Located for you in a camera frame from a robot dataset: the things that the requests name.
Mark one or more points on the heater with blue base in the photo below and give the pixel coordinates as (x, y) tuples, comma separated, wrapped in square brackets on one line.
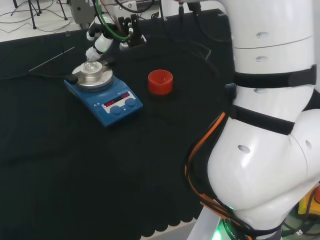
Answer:
[(100, 100)]

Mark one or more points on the black tripod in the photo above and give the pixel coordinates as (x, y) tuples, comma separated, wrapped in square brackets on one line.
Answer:
[(32, 15), (62, 10)]

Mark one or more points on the red plastic cup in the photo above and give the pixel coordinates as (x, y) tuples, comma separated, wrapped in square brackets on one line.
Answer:
[(160, 87)]

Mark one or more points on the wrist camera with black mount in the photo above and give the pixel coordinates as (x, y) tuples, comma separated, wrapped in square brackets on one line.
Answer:
[(133, 32)]

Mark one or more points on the glass rod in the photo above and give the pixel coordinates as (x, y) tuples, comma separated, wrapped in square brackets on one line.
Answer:
[(51, 59)]

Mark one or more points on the clear round-bottom flask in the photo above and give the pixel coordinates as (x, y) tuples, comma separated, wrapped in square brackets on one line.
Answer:
[(90, 67)]

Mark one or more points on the yellow stop button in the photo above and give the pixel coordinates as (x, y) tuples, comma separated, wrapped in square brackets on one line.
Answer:
[(306, 202)]

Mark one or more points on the black cloth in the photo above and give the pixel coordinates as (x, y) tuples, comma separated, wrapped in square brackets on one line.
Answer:
[(75, 162)]

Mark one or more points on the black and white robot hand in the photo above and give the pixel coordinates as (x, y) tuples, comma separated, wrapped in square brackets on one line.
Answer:
[(103, 42)]

